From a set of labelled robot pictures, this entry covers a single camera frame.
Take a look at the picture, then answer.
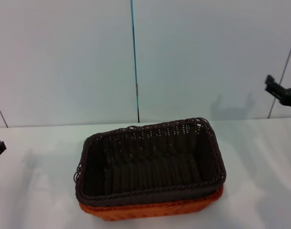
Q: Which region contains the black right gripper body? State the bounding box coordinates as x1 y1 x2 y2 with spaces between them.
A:
278 86 291 107

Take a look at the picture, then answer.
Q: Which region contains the dark brown woven basket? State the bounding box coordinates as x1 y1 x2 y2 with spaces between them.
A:
73 117 227 207

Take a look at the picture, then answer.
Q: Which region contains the orange woven plastic basket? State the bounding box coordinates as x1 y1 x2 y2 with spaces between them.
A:
78 185 224 221

